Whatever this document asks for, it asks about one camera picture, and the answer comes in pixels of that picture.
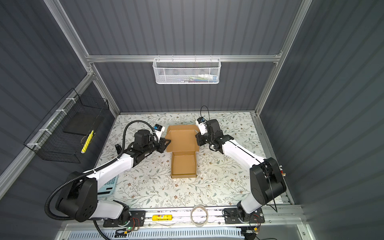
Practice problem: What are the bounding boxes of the brown cardboard paper box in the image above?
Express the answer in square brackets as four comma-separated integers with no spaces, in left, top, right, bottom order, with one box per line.
[166,125,200,179]

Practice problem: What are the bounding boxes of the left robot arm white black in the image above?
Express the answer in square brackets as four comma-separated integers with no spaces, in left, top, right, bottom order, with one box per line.
[55,125,171,225]

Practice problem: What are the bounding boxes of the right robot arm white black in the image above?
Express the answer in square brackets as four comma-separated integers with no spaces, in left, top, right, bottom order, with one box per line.
[196,117,287,219]

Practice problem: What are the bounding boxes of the black marker on table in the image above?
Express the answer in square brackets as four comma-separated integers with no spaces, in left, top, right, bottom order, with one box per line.
[115,144,122,155]

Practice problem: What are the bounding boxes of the yellow ruler in basket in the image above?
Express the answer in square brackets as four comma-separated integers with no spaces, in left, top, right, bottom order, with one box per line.
[81,130,95,154]

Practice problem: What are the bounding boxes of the items in white basket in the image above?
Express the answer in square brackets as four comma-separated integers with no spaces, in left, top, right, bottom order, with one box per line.
[178,74,219,84]

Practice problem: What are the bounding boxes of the black flat pad in basket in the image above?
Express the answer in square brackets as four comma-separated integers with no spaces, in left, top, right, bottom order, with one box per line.
[63,113,104,136]

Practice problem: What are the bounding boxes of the red pencil cup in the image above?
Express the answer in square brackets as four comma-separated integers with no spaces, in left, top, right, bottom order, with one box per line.
[279,165,286,177]

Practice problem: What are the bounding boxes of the clear tape roll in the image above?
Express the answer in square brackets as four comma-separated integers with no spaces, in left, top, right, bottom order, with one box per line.
[190,205,209,228]

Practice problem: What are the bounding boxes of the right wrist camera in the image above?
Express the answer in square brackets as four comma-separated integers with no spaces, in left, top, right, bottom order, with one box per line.
[196,117,208,135]

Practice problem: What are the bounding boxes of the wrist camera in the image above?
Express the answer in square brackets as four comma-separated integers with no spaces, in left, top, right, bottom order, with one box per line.
[154,124,165,142]
[196,117,208,135]

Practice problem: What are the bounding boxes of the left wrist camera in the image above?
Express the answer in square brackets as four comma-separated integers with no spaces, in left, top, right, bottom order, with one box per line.
[154,124,165,142]

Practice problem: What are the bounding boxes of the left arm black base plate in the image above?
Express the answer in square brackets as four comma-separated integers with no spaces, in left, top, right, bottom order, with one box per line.
[103,211,146,228]

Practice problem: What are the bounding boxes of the white wire mesh basket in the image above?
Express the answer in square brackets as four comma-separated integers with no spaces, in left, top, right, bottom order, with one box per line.
[153,59,222,85]

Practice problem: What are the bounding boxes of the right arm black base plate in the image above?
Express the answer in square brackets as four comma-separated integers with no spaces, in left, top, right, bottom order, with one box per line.
[222,208,265,225]

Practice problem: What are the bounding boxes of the black wire mesh basket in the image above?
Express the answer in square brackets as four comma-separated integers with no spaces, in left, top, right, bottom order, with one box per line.
[24,91,110,164]

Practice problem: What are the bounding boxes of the black corrugated cable hose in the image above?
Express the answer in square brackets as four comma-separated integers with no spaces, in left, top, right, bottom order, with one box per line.
[44,119,158,240]

